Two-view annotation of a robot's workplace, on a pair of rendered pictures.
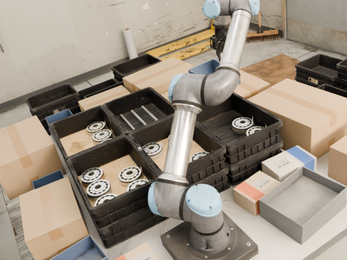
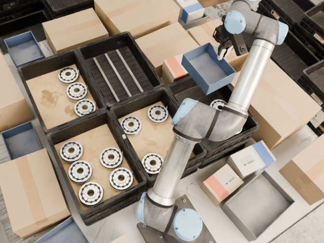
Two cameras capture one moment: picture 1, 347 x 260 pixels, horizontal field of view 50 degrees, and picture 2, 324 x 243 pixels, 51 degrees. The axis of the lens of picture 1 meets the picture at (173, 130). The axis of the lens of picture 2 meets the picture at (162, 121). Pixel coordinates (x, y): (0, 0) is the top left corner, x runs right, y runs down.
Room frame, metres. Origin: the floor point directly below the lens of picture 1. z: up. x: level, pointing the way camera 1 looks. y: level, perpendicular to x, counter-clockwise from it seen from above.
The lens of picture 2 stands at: (0.69, 0.21, 2.27)
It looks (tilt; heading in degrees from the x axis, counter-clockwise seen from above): 60 degrees down; 343
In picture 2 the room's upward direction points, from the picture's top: 11 degrees clockwise
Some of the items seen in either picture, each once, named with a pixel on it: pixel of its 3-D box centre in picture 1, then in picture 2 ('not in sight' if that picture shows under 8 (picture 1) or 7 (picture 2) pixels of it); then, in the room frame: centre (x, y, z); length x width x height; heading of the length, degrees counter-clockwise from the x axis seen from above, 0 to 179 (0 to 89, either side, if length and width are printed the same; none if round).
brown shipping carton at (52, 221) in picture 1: (54, 219); (34, 192); (1.20, 0.57, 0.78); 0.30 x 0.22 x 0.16; 18
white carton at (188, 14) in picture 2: not in sight; (187, 7); (2.35, -0.33, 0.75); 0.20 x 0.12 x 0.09; 24
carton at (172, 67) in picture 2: not in sight; (181, 68); (1.76, -0.17, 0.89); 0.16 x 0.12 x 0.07; 109
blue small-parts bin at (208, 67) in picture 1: (214, 76); (208, 67); (1.59, -0.23, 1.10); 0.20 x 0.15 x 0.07; 25
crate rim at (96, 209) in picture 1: (111, 169); (95, 158); (1.27, 0.29, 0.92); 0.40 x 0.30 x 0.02; 21
